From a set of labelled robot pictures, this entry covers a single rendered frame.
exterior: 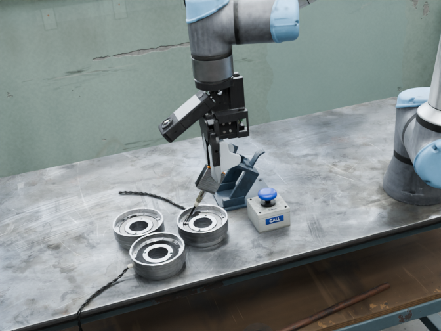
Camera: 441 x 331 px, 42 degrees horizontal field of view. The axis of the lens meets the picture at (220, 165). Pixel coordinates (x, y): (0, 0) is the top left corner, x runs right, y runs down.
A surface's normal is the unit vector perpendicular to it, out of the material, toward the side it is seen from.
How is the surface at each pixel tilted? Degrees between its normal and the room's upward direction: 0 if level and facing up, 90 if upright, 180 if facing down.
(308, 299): 0
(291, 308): 0
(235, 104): 90
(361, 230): 0
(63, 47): 90
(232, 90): 90
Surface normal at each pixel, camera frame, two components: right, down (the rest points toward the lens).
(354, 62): 0.29, 0.44
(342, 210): -0.08, -0.88
